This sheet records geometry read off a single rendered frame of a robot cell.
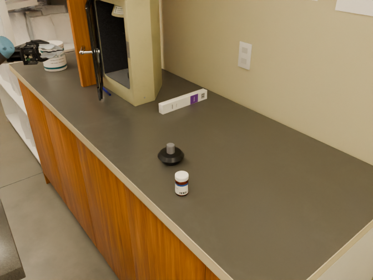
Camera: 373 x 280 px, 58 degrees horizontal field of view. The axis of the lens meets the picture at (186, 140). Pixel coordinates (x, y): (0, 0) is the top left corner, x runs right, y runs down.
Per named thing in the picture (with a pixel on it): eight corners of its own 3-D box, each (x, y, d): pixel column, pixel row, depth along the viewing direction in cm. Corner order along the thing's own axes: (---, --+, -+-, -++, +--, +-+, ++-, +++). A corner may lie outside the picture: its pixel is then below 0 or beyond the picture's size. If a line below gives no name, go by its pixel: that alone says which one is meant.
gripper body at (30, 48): (39, 65, 138) (8, 66, 136) (43, 58, 145) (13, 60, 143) (34, 46, 134) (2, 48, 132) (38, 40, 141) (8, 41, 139)
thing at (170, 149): (174, 150, 123) (173, 135, 120) (189, 161, 117) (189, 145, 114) (152, 159, 119) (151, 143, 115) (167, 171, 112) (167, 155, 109)
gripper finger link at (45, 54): (62, 60, 140) (39, 61, 139) (64, 56, 145) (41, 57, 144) (61, 53, 139) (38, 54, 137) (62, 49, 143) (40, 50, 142)
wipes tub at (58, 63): (62, 63, 209) (58, 38, 201) (70, 68, 200) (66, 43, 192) (41, 67, 202) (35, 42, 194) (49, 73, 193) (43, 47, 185)
